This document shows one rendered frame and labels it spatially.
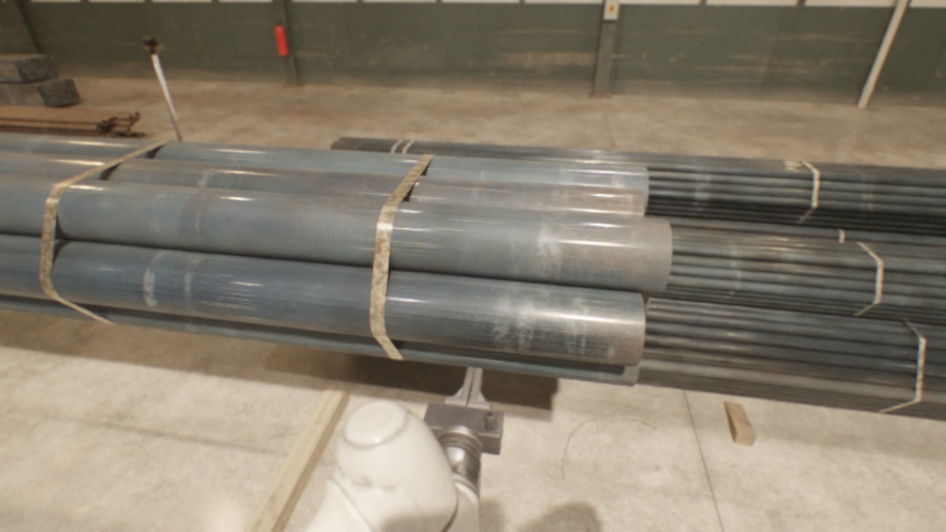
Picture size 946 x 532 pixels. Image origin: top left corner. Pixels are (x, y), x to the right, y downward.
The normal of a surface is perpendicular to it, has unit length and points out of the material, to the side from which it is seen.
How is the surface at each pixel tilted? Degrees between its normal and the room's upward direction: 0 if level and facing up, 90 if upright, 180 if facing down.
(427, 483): 75
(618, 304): 19
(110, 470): 0
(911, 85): 90
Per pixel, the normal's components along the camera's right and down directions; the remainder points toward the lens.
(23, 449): 0.00, -0.87
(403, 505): 0.50, 0.14
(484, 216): -0.05, -0.67
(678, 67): -0.17, 0.48
